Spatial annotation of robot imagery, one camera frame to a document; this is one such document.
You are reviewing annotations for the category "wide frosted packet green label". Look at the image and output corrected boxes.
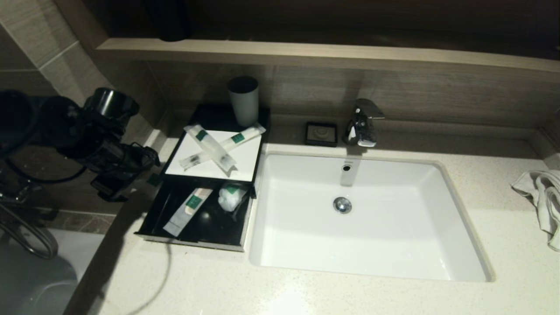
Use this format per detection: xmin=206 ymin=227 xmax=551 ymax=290
xmin=183 ymin=124 xmax=238 ymax=173

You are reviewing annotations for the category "black sliding drawer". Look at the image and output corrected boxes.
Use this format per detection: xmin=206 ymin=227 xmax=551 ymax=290
xmin=134 ymin=179 xmax=255 ymax=253

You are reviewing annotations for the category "shower cap sachet green label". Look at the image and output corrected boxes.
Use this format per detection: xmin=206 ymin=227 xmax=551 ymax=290
xmin=217 ymin=183 xmax=247 ymax=213

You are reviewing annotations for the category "black amenity box with drawer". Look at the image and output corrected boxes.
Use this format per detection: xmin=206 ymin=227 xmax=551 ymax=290
xmin=161 ymin=104 xmax=271 ymax=198

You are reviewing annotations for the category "small packet green label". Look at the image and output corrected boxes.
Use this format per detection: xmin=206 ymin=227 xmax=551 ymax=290
xmin=163 ymin=187 xmax=214 ymax=238

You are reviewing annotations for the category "slim long packet green label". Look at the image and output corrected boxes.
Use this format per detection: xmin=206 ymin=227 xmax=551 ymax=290
xmin=178 ymin=122 xmax=266 ymax=172

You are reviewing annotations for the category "white rectangular pad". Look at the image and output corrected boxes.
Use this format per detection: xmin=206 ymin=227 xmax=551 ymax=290
xmin=165 ymin=130 xmax=263 ymax=183

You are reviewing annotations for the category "grey cup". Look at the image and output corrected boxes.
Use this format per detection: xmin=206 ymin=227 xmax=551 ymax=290
xmin=227 ymin=76 xmax=259 ymax=128

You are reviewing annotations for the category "black square soap dish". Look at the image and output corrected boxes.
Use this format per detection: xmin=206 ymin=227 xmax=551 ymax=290
xmin=305 ymin=121 xmax=339 ymax=147

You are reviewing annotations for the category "chrome sink drain stopper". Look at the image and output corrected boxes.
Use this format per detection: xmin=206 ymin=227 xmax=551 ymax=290
xmin=332 ymin=196 xmax=353 ymax=215

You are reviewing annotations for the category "chrome faucet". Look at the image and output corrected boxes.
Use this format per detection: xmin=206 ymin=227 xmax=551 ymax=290
xmin=342 ymin=98 xmax=386 ymax=148

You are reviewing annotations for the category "white rectangular sink basin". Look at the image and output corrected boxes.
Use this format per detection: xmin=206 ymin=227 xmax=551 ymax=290
xmin=248 ymin=151 xmax=497 ymax=284

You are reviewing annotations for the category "white crumpled towel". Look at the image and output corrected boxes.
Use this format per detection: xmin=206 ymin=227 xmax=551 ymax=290
xmin=510 ymin=169 xmax=560 ymax=252

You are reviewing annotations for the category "thin black looped cable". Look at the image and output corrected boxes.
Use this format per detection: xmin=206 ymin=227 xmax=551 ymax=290
xmin=2 ymin=157 xmax=88 ymax=185

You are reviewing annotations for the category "chrome hose wall fitting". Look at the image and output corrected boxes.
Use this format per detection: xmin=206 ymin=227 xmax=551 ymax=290
xmin=0 ymin=175 xmax=33 ymax=206

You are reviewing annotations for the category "chrome flexible hose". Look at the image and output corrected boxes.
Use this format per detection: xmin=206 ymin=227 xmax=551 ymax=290
xmin=0 ymin=205 xmax=59 ymax=260

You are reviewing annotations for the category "light wooden wall shelf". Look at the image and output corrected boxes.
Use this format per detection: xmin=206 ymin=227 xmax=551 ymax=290
xmin=95 ymin=38 xmax=560 ymax=73

